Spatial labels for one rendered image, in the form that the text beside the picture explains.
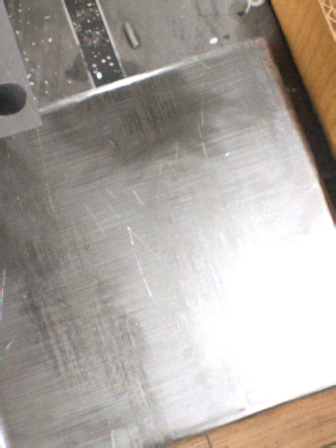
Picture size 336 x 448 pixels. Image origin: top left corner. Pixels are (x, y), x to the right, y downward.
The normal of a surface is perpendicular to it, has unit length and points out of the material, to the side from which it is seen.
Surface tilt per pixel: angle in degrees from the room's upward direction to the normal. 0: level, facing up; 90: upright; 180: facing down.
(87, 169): 0
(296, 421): 0
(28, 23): 0
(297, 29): 90
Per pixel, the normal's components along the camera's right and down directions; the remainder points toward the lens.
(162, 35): 0.05, -0.25
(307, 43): -0.94, 0.31
